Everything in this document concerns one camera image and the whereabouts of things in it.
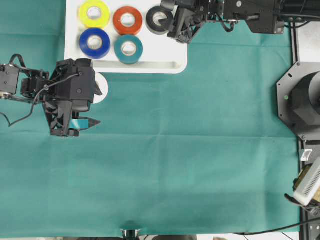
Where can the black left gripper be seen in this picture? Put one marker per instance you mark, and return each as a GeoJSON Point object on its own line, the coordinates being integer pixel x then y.
{"type": "Point", "coordinates": [73, 94]}

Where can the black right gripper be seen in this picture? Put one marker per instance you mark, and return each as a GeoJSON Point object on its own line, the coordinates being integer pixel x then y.
{"type": "Point", "coordinates": [189, 17]}

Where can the black tape roll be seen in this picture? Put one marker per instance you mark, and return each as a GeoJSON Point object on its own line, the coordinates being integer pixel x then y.
{"type": "Point", "coordinates": [153, 16]}

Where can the white tape roll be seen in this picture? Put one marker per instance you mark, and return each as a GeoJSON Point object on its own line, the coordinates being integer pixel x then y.
{"type": "Point", "coordinates": [103, 85]}

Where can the red tape roll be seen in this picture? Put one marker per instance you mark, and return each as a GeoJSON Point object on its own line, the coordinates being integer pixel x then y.
{"type": "Point", "coordinates": [127, 20]}

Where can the teal tape roll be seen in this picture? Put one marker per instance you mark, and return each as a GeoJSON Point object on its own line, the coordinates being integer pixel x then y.
{"type": "Point", "coordinates": [128, 49]}

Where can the blue tape roll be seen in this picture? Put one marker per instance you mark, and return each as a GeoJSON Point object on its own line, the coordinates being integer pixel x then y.
{"type": "Point", "coordinates": [95, 43]}

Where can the yellow tape roll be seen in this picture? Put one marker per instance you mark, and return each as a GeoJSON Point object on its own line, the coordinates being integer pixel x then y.
{"type": "Point", "coordinates": [94, 14]}

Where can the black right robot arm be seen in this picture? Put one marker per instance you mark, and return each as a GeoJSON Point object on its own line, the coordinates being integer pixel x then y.
{"type": "Point", "coordinates": [298, 92]}

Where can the white plastic tray case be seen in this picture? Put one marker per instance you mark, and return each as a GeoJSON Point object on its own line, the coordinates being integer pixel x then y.
{"type": "Point", "coordinates": [161, 55]}

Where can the black clamp at table edge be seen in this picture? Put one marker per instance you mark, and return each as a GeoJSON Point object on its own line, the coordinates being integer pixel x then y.
{"type": "Point", "coordinates": [130, 234]}

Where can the white label sticker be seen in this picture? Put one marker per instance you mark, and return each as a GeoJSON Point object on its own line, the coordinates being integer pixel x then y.
{"type": "Point", "coordinates": [305, 154]}

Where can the white perforated device box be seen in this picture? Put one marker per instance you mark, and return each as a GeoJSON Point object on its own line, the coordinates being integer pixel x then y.
{"type": "Point", "coordinates": [309, 185]}

